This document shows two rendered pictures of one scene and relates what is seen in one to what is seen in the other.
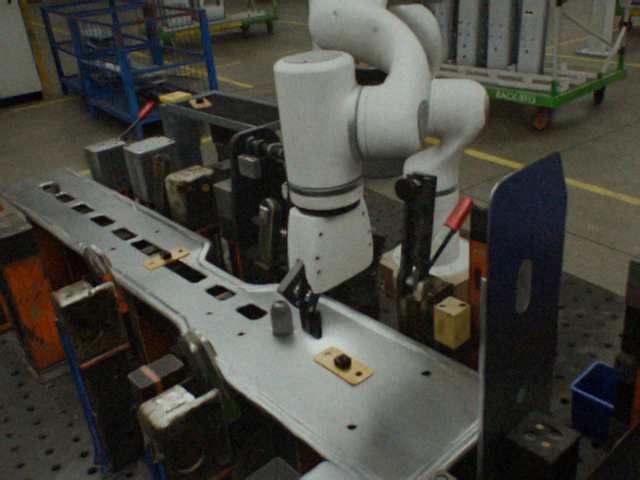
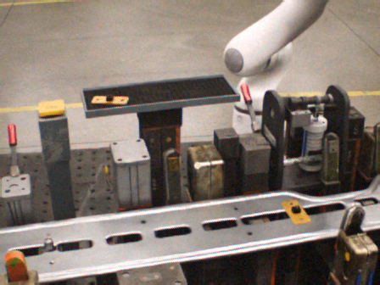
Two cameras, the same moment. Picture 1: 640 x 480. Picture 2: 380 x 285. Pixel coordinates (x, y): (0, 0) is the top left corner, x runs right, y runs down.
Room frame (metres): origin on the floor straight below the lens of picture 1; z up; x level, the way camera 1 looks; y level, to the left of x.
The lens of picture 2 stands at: (0.78, 1.39, 1.77)
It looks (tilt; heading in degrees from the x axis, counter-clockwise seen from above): 31 degrees down; 290
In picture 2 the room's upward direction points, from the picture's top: 3 degrees clockwise
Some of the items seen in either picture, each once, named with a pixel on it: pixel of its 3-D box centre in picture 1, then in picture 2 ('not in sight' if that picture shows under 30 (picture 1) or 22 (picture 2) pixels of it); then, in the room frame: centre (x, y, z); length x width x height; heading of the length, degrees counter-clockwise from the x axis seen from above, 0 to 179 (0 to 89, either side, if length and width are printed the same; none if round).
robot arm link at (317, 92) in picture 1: (322, 117); not in sight; (0.68, -0.02, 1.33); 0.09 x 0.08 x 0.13; 70
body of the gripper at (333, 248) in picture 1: (331, 235); not in sight; (0.69, -0.01, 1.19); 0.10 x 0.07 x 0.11; 129
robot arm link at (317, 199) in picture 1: (327, 186); not in sight; (0.69, -0.01, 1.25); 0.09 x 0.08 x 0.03; 129
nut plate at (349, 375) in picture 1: (342, 362); not in sight; (0.69, -0.01, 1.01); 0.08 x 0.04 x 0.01; 39
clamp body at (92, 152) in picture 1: (120, 209); (27, 249); (1.61, 0.52, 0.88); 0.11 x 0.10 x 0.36; 129
